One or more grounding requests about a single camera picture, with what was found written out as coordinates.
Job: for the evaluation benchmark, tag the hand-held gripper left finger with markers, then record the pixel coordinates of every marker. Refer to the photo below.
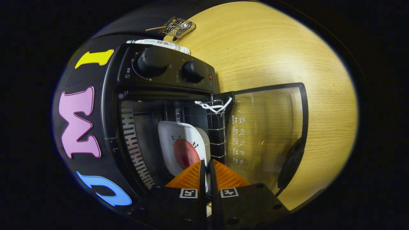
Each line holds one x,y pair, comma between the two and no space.
202,204

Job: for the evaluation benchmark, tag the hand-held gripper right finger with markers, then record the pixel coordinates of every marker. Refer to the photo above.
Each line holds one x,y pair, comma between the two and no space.
214,204

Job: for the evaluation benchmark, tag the black toaster oven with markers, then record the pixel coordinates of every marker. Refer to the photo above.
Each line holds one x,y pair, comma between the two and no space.
166,76

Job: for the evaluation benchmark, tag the white square plate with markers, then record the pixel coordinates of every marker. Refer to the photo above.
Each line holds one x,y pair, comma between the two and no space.
172,134

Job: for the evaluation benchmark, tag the black backdrop cloth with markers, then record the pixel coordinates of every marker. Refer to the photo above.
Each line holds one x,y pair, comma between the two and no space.
80,76

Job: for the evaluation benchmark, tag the white bottle with green label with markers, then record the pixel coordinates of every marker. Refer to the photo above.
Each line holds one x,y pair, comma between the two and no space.
159,43

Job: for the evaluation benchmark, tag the pink round food slice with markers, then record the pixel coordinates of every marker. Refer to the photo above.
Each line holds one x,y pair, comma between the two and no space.
185,153

